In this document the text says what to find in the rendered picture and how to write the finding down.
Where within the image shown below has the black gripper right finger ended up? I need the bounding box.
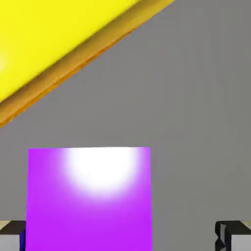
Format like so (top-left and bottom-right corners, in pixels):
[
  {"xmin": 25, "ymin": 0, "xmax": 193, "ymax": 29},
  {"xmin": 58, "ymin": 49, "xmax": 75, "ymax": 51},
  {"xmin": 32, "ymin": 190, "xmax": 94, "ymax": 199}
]
[{"xmin": 214, "ymin": 220, "xmax": 251, "ymax": 251}]

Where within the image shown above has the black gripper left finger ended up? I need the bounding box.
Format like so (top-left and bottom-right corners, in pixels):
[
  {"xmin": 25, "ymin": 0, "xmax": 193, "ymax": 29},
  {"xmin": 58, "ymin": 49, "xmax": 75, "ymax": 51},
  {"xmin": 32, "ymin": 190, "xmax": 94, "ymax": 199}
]
[{"xmin": 0, "ymin": 220, "xmax": 27, "ymax": 251}]

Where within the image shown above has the small purple cube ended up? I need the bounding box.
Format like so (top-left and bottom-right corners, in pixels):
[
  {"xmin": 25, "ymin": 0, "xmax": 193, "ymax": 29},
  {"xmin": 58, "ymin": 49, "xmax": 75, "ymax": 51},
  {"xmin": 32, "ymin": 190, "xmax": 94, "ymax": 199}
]
[{"xmin": 25, "ymin": 146, "xmax": 153, "ymax": 251}]

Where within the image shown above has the large yellow box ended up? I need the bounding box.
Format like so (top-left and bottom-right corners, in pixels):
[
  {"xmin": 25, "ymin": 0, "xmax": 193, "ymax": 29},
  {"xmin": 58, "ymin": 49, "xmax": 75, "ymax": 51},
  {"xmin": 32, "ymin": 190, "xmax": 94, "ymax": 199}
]
[{"xmin": 0, "ymin": 0, "xmax": 176, "ymax": 129}]

